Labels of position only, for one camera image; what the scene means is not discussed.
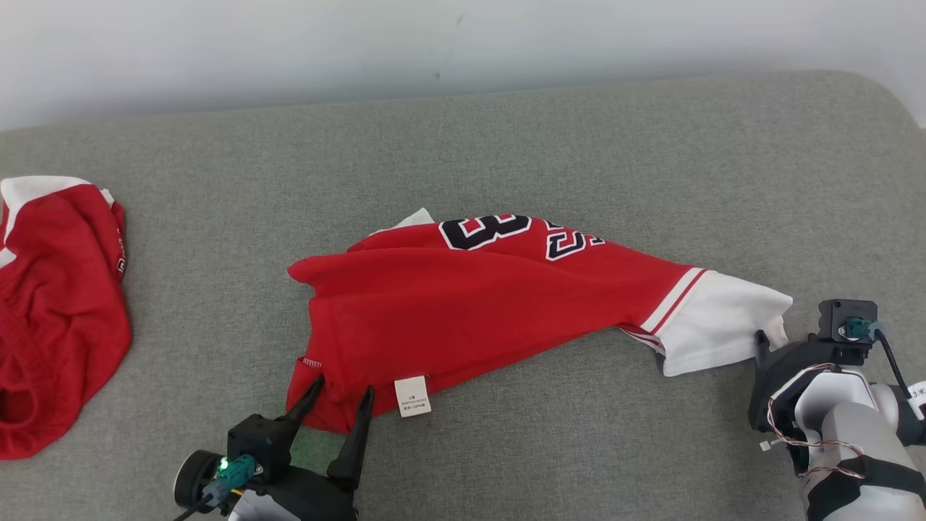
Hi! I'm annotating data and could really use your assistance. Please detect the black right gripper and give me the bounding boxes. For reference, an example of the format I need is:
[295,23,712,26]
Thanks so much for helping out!
[749,329,870,433]

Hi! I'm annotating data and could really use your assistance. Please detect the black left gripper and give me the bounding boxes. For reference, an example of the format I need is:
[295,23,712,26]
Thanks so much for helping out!
[228,375,375,521]

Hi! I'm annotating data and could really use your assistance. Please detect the red Bulls jersey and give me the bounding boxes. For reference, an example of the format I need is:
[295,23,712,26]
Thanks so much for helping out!
[286,208,794,435]

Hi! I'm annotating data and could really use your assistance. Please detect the red shorts with white stripe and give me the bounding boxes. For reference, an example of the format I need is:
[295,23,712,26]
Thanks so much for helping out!
[0,176,133,460]

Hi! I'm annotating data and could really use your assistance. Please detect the grey fabric sofa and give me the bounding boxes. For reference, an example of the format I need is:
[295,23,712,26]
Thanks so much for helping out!
[0,70,926,521]

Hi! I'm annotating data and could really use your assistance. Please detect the thin red white wire bundle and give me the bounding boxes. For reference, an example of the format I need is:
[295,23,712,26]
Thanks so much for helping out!
[760,364,867,480]

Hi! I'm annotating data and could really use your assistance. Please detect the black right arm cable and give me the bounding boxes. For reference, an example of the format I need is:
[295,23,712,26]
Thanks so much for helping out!
[872,324,914,401]

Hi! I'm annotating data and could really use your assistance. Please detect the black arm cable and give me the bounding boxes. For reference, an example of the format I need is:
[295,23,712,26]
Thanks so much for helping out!
[872,324,914,401]
[172,486,219,521]

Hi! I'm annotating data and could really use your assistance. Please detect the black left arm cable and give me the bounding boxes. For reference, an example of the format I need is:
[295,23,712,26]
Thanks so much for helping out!
[172,486,219,521]

